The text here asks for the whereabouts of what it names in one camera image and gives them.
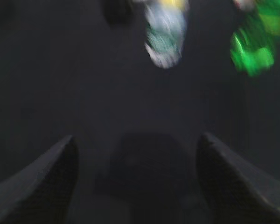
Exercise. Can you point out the dark cola bottle red label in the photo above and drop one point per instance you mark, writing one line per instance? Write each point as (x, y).
(118, 12)

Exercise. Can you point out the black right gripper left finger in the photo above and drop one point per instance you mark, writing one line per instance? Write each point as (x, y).
(42, 191)

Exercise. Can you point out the yellow paper cup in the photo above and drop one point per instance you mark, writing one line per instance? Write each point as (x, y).
(174, 3)

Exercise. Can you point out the clear water bottle green label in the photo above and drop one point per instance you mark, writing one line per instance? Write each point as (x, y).
(166, 29)

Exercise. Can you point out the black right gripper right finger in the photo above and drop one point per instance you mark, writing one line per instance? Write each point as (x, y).
(236, 191)

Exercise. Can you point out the green soda bottle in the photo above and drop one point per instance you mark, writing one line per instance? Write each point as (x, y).
(254, 43)

